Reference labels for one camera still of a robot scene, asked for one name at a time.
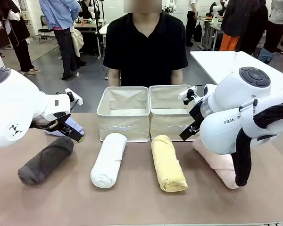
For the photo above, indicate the dark grey towel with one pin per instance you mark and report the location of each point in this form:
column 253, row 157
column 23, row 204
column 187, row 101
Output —
column 44, row 160

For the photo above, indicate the black hanging bag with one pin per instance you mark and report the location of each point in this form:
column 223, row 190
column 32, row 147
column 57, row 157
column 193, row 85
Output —
column 197, row 34

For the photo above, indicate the cream cloth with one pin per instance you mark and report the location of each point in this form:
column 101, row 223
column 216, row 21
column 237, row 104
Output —
column 77, row 42

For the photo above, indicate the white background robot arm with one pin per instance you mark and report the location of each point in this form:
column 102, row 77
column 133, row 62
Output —
column 216, row 14

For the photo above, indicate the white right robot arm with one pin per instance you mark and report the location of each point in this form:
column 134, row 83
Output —
column 226, row 131

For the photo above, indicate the lavender towel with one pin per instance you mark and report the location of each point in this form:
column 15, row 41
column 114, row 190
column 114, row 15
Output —
column 76, row 124

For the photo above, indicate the blue bag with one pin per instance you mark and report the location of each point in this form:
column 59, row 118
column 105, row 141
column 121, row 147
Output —
column 266, row 56

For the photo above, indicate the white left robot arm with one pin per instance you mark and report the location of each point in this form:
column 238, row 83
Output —
column 14, row 106

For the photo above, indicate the person in black shirt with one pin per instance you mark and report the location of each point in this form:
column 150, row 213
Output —
column 145, row 47

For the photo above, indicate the yellow towel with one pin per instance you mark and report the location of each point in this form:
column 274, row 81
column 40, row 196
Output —
column 167, row 162

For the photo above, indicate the black office chair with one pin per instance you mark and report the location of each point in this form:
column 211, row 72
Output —
column 45, row 28

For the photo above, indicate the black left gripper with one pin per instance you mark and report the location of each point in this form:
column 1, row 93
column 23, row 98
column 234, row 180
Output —
column 65, row 127

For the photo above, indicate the pink towel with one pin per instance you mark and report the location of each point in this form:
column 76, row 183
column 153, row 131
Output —
column 222, row 168

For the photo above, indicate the bystander in white shirt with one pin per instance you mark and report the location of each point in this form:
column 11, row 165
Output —
column 191, row 26

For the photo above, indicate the bystander in blue shirt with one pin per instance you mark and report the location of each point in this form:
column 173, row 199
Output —
column 61, row 18

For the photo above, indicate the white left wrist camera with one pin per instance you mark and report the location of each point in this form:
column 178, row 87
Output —
column 77, row 98

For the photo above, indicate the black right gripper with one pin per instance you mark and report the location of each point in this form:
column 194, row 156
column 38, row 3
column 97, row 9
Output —
column 196, row 117

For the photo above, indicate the cream fabric storage bin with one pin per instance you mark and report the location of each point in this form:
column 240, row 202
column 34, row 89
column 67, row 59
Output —
column 122, row 128
column 165, row 128

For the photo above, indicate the bystander in black dress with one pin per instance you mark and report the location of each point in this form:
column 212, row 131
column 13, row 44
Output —
column 17, row 30

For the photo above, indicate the white towel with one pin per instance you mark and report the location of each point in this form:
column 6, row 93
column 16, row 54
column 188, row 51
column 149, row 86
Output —
column 108, row 160

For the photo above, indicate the bystander in grey shirt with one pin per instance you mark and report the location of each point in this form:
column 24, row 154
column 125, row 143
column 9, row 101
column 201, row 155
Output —
column 277, row 23

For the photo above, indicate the bystander in orange trousers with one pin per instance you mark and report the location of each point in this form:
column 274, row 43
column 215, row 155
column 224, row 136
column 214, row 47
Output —
column 240, row 21

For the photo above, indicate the white table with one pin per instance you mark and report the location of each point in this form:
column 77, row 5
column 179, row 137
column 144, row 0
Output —
column 226, row 63

